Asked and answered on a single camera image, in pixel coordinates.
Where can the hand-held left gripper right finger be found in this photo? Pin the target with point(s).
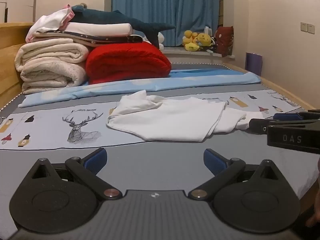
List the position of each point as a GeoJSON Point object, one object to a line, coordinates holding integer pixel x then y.
{"type": "Point", "coordinates": [213, 161]}

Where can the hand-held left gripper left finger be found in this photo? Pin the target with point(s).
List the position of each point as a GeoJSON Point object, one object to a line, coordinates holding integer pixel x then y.
{"type": "Point", "coordinates": [96, 159]}

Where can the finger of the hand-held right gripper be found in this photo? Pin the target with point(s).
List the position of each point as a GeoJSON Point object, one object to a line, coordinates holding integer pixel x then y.
{"type": "Point", "coordinates": [287, 116]}
{"type": "Point", "coordinates": [257, 125]}

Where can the person's right hand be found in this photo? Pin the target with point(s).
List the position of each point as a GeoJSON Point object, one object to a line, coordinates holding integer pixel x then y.
{"type": "Point", "coordinates": [315, 212]}

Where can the purple box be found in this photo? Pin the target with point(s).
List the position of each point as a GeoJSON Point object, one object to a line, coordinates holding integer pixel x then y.
{"type": "Point", "coordinates": [253, 63]}

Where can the light blue sheet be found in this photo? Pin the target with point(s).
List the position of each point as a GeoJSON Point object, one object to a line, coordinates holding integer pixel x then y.
{"type": "Point", "coordinates": [125, 85]}

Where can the dark red bag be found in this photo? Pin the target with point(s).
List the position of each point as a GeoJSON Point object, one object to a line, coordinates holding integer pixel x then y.
{"type": "Point", "coordinates": [225, 40]}

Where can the yellow plush toy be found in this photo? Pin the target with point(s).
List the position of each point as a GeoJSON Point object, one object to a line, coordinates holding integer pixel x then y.
{"type": "Point", "coordinates": [190, 41]}
{"type": "Point", "coordinates": [203, 38]}

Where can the red folded blanket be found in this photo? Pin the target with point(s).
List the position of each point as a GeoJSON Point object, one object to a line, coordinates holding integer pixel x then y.
{"type": "Point", "coordinates": [130, 60]}

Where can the cream folded blanket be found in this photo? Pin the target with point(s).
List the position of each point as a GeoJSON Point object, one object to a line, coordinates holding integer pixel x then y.
{"type": "Point", "coordinates": [50, 65]}

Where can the dark star print folded cloth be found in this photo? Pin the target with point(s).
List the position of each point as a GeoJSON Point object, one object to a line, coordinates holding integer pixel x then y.
{"type": "Point", "coordinates": [110, 39]}

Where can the white folded sheet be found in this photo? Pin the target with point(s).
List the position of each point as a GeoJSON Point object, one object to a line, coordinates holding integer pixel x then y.
{"type": "Point", "coordinates": [100, 28]}

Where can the dark blue shark plush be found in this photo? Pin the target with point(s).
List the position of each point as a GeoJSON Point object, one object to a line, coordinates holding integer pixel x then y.
{"type": "Point", "coordinates": [112, 17]}

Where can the white and pink garment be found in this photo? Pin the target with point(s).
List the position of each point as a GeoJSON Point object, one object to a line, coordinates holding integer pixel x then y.
{"type": "Point", "coordinates": [50, 21]}

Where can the blue curtain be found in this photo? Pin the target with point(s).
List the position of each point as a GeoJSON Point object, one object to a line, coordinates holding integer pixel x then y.
{"type": "Point", "coordinates": [162, 0]}

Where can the white wardrobe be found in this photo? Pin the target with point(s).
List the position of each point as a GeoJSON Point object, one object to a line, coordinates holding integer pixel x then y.
{"type": "Point", "coordinates": [17, 0]}

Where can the white wall switch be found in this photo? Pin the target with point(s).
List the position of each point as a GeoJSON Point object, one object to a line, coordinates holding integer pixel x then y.
{"type": "Point", "coordinates": [311, 28]}
{"type": "Point", "coordinates": [304, 26]}

